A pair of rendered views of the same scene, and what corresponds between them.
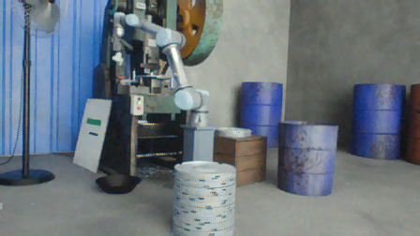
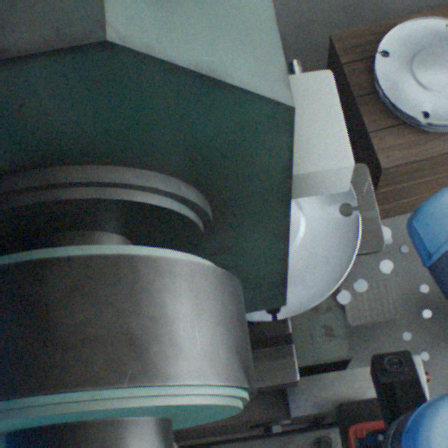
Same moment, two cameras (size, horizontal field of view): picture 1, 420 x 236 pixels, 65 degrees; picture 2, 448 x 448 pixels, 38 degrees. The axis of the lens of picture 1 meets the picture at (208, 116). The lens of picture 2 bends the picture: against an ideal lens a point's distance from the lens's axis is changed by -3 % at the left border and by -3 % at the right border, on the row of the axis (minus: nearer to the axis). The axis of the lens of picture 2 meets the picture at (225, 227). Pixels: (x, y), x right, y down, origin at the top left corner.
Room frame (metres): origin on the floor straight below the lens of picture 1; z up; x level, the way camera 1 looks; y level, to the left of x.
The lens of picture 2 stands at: (2.50, 0.75, 1.70)
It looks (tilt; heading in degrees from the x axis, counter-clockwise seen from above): 69 degrees down; 312
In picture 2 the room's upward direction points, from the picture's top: 12 degrees counter-clockwise
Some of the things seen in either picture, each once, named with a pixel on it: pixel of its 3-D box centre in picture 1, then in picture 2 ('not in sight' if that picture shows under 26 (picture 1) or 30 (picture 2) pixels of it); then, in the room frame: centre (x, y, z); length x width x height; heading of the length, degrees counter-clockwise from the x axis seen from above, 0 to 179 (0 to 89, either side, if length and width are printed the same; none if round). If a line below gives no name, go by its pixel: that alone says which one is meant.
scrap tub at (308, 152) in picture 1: (306, 155); not in sight; (2.39, -0.71, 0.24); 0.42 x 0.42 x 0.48
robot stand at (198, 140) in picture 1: (198, 159); not in sight; (2.16, 0.06, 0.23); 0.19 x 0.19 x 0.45; 41
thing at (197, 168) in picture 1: (205, 168); not in sight; (1.55, 0.01, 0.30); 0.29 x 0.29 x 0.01
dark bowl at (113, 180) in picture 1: (118, 184); not in sight; (2.16, 0.58, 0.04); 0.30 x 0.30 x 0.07
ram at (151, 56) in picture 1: (149, 46); not in sight; (2.76, 0.51, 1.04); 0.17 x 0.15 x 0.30; 39
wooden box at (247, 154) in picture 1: (232, 156); (421, 115); (2.61, -0.19, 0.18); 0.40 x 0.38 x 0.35; 45
